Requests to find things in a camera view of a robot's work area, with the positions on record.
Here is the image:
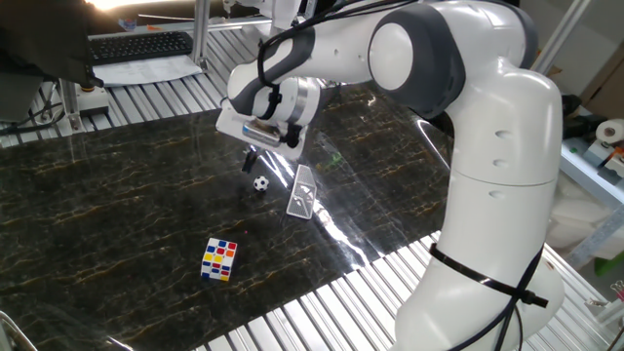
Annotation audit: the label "black velcro strap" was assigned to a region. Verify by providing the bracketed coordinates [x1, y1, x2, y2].
[256, 38, 284, 121]

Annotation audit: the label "white paper sheet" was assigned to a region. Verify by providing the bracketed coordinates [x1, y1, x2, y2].
[92, 54, 204, 88]

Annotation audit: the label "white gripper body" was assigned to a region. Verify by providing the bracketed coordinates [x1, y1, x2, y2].
[214, 105, 310, 162]

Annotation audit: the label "grey metal shelf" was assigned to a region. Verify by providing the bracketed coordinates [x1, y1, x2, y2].
[558, 136, 624, 270]

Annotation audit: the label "green plastic object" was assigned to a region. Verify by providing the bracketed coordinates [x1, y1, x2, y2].
[592, 252, 624, 278]

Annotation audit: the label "black marble pattern mat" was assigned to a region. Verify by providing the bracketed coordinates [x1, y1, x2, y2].
[0, 82, 457, 351]

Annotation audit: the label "short aluminium upright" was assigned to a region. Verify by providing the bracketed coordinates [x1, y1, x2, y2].
[57, 77, 85, 136]

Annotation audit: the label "white foam bags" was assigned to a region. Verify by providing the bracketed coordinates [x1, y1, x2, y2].
[545, 170, 624, 259]

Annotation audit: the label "black device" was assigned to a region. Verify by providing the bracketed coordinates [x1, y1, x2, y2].
[560, 92, 584, 121]

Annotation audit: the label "black cable tie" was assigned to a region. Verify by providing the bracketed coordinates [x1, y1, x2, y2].
[428, 242, 550, 309]

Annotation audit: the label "aluminium frame post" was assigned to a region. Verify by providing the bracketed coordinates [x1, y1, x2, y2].
[530, 0, 594, 74]
[191, 0, 212, 72]

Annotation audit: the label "black charger block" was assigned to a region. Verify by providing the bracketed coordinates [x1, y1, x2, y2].
[563, 114, 606, 140]

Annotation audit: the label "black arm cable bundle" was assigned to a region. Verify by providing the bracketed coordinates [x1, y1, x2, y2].
[256, 0, 546, 351]

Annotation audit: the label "white paper roll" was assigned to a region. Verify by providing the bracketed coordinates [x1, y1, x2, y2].
[595, 118, 624, 146]

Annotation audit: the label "multicolour Rubik's cube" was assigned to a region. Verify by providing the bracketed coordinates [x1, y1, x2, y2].
[200, 237, 239, 283]

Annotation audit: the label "black keyboard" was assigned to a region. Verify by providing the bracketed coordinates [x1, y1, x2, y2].
[87, 30, 195, 67]

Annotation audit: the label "brown cardboard box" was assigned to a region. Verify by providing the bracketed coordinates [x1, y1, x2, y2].
[579, 43, 624, 121]

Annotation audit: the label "small grey orange device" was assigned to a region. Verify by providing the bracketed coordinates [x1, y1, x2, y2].
[582, 139, 624, 185]

